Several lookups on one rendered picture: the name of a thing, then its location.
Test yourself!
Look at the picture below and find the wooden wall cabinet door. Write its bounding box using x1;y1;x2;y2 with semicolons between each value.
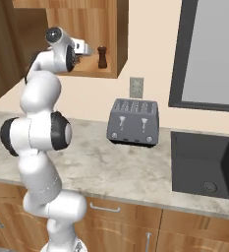
0;0;49;108

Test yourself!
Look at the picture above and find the black sink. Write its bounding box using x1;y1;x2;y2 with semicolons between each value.
170;130;229;202

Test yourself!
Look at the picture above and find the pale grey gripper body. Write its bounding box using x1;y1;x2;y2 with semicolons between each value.
81;39;94;57

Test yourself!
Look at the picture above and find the grey four-slot toaster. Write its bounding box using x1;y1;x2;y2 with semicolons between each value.
106;97;160;148

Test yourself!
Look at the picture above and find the grey wall outlet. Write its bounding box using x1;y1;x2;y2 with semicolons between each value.
129;76;145;99

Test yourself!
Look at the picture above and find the dark brown pepper mill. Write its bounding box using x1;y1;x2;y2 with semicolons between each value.
96;45;108;70

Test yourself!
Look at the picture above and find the open wooden wall cabinet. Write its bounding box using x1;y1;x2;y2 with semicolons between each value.
12;0;130;80

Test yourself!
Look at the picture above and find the wooden cupboard door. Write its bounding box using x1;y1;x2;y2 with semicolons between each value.
0;193;51;252
74;216;160;252
155;229;229;252

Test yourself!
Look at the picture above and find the wooden drawer front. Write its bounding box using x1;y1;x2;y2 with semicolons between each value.
159;209;229;245
85;196;163;230
0;180;29;202

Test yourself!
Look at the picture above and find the dark framed window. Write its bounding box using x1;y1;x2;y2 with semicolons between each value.
167;0;229;113

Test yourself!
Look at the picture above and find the silver drawer handle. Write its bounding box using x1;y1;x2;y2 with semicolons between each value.
88;202;122;214

